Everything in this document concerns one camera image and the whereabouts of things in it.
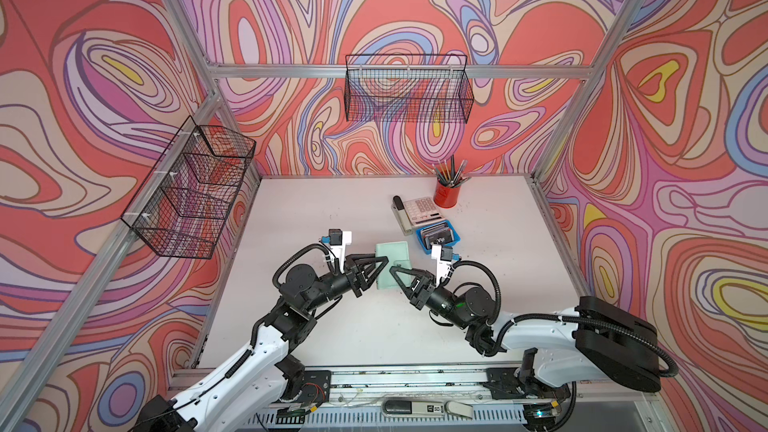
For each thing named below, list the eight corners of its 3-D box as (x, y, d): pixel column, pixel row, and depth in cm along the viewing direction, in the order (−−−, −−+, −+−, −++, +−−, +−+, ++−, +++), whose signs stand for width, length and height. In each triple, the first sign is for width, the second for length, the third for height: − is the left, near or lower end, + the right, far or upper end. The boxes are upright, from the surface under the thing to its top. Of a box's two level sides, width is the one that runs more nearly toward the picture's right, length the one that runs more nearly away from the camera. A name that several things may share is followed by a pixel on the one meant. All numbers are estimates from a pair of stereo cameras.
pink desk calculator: (414, 228, 105) (415, 223, 103) (405, 206, 112) (405, 201, 110) (442, 221, 107) (443, 216, 105) (432, 199, 114) (432, 195, 112)
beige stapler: (402, 237, 104) (403, 229, 100) (389, 204, 113) (389, 196, 110) (413, 234, 104) (414, 226, 101) (399, 202, 114) (399, 193, 110)
